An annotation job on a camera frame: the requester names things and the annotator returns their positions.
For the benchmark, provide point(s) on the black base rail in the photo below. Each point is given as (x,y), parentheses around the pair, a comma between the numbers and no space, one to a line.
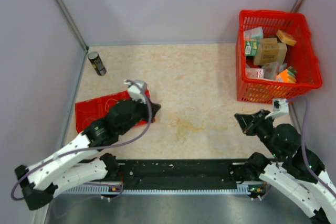
(194,175)

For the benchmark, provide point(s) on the white red packet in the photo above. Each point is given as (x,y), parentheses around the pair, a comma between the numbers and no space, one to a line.
(254,73)

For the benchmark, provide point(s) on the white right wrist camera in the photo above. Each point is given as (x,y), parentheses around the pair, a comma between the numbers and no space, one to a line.
(280,108)

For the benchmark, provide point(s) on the red plastic basket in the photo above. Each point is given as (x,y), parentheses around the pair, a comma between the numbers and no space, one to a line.
(301,56)

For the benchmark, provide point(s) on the yellow orange small box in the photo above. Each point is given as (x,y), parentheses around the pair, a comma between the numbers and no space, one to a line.
(286,38)

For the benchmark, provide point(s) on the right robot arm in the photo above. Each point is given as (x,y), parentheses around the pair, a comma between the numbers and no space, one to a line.
(301,176)

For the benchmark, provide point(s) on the large brown cardboard box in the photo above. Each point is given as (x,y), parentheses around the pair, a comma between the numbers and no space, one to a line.
(270,50)

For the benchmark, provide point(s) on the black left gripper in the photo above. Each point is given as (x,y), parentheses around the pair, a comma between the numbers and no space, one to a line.
(155,107)

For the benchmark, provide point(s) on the green small box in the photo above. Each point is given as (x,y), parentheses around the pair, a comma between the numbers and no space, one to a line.
(251,47)

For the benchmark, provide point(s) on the pale pink box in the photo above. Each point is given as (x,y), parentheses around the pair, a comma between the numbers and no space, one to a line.
(271,70)

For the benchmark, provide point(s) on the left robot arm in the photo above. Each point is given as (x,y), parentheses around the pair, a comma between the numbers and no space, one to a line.
(63,170)

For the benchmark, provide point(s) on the orange green box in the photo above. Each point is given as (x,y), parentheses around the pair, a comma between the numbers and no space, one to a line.
(287,76)

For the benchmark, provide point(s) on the black cylindrical can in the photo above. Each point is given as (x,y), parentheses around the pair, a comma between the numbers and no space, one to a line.
(97,63)

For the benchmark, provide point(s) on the red plastic tray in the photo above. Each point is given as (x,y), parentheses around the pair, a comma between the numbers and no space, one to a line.
(90,110)

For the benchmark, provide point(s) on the white pastel box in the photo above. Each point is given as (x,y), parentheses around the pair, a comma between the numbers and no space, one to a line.
(255,33)

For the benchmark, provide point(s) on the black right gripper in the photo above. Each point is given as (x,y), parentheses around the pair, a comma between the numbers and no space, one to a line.
(244,120)

